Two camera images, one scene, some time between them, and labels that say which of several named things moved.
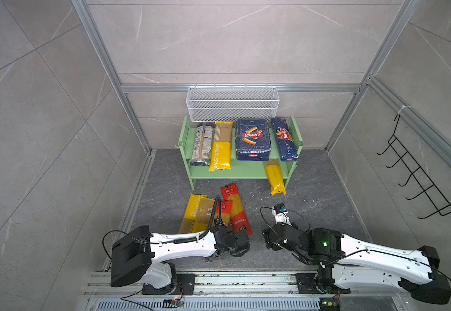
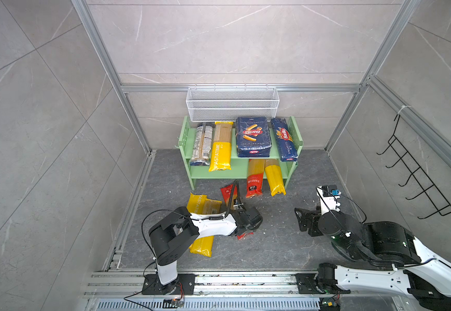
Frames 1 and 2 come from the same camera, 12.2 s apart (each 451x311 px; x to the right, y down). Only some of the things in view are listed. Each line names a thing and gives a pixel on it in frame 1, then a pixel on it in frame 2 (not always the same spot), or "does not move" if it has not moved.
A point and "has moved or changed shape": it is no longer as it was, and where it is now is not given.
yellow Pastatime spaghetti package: (221, 147) does not move
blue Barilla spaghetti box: (288, 149) does not move
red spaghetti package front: (226, 210) has moved or changed shape
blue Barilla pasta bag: (253, 140) does not move
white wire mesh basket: (219, 103) does not move
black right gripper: (267, 240) -> (310, 216)
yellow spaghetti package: (275, 176) does not move
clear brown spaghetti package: (203, 144) does not move
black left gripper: (234, 254) -> (257, 227)
